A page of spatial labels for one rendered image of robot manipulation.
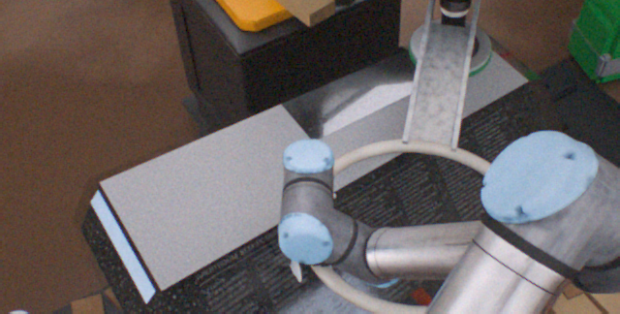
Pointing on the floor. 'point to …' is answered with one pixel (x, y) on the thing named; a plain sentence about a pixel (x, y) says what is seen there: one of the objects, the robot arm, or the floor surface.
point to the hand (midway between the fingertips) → (309, 266)
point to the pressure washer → (599, 28)
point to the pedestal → (273, 45)
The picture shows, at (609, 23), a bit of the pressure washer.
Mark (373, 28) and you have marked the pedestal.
